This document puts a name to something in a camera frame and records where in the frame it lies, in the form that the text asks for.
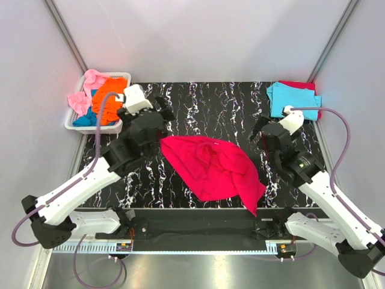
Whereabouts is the orange t shirt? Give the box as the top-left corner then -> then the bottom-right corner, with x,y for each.
92,77 -> 128,126

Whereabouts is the folded cyan t shirt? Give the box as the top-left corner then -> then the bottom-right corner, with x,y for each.
266,82 -> 322,121

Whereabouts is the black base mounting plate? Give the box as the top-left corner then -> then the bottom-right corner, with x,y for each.
94,208 -> 309,252

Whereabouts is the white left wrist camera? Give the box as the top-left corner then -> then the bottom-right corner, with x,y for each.
115,84 -> 153,114

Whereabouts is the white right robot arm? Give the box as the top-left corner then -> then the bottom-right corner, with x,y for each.
248,117 -> 384,279

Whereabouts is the magenta t shirt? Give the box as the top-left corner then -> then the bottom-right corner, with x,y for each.
161,135 -> 266,216

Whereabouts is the blue t shirt in basket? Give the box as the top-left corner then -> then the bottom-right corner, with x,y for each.
67,92 -> 97,127

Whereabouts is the black marble pattern mat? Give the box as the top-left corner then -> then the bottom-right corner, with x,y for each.
81,81 -> 318,210

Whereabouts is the folded red t shirt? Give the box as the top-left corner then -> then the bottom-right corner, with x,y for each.
277,79 -> 323,120

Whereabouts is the light pink t shirt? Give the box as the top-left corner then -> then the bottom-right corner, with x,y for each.
67,69 -> 110,117

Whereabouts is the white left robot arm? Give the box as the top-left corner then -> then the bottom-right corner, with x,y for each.
22,97 -> 175,249

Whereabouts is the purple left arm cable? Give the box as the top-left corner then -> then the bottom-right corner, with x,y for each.
11,92 -> 128,289

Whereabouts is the white plastic laundry basket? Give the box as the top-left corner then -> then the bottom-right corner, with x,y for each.
64,69 -> 131,134

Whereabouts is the white slotted cable duct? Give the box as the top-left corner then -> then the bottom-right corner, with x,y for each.
53,240 -> 278,255

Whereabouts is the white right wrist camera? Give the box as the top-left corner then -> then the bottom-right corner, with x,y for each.
279,105 -> 304,135

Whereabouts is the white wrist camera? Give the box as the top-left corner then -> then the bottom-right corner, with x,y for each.
279,105 -> 304,135
115,84 -> 153,114

